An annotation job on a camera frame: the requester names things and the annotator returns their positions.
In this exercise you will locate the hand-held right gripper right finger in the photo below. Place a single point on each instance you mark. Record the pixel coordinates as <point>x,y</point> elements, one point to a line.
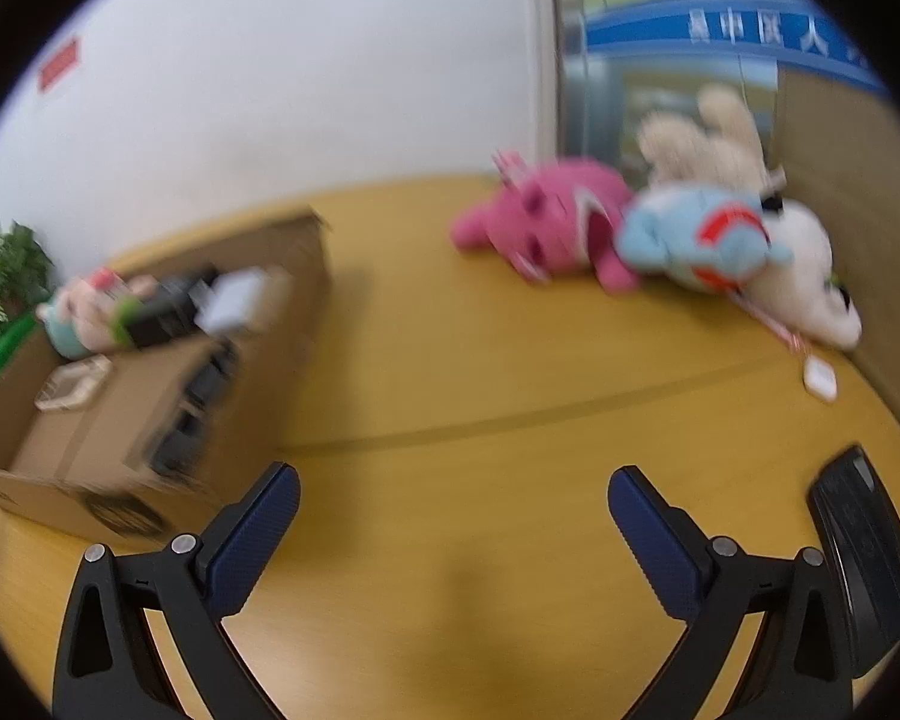
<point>656,540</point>

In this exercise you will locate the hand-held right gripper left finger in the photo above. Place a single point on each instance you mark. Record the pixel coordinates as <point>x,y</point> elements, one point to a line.
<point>259,532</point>

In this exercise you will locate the brown cardboard box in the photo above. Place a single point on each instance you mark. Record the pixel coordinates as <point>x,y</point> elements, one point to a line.
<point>285,360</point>

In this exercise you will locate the wooden desktop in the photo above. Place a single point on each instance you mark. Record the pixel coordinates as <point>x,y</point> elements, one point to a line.
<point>450,360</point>

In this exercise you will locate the black oblong device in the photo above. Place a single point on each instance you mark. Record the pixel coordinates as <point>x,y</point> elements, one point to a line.
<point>862,562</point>

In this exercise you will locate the white earbuds case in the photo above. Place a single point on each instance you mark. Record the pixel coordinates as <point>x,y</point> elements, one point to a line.
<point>821,382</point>

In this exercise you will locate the black box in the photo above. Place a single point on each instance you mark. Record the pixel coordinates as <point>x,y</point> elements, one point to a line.
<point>165,311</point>

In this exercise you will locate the pink and teal plush pig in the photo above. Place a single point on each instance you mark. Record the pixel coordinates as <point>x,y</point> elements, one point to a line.
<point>82,322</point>

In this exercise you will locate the light blue plush toy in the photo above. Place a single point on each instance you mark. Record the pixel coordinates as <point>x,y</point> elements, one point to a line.
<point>675,232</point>

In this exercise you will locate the white plush toy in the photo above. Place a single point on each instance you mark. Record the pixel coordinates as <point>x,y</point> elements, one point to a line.
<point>802,262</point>

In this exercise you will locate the pink plush toy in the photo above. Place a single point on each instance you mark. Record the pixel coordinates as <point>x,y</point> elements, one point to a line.
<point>547,217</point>

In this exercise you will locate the green potted plant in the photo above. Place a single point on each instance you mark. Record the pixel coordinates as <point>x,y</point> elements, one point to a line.
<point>7,270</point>

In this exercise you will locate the brown cardboard panel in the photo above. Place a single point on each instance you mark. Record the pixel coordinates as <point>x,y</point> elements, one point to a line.
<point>855,225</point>

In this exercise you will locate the beige plush toy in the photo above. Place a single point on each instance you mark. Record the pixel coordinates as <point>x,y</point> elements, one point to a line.
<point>690,150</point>

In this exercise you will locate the blue banner on glass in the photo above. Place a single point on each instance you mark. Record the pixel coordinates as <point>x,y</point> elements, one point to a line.
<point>645,34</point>

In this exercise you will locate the red wall sign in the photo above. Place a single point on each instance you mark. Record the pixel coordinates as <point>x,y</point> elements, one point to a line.
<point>60,64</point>

